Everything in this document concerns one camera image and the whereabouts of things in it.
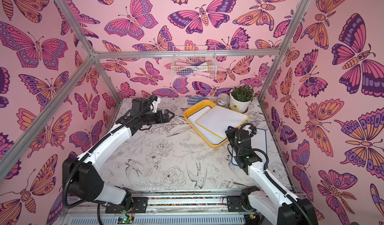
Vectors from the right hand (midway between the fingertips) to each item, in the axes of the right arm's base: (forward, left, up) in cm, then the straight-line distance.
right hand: (228, 124), depth 82 cm
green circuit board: (-42, +52, -21) cm, 71 cm away
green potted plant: (+27, -14, -2) cm, 30 cm away
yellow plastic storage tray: (+25, +19, -15) cm, 35 cm away
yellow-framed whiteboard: (+21, +2, -23) cm, 31 cm away
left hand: (+4, +32, +4) cm, 32 cm away
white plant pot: (+24, -11, -11) cm, 29 cm away
